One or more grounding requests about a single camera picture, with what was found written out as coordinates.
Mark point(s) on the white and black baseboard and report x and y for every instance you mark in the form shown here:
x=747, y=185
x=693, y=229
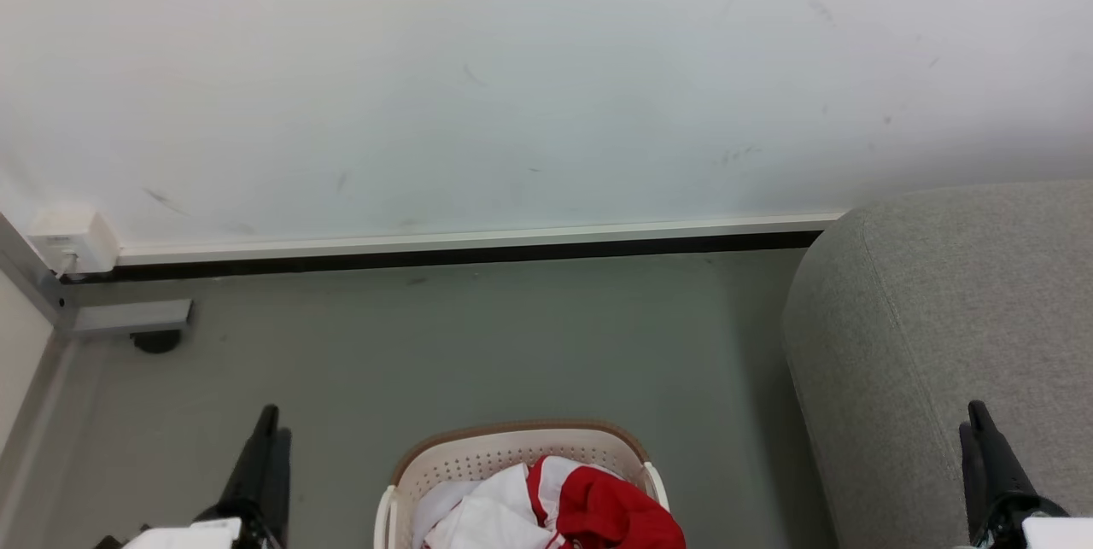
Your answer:
x=470, y=246

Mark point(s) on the red garment with white stripes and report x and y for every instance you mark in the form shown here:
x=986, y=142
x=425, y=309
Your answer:
x=610, y=511

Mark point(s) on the grey fabric sofa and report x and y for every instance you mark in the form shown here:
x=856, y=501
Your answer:
x=939, y=327

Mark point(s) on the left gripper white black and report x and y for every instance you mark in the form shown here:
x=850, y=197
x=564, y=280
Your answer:
x=201, y=534

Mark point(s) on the cream perforated laundry basket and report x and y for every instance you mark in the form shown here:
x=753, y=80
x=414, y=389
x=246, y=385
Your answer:
x=504, y=451

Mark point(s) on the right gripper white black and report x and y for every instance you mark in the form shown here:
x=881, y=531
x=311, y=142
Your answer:
x=1037, y=532

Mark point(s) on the black round caster foot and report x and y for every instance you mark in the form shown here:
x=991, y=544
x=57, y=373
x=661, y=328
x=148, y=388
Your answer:
x=157, y=341

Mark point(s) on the grey metal frame post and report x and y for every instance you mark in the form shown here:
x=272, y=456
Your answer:
x=30, y=271

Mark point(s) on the white wall outlet box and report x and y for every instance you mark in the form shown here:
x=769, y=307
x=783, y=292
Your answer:
x=75, y=240

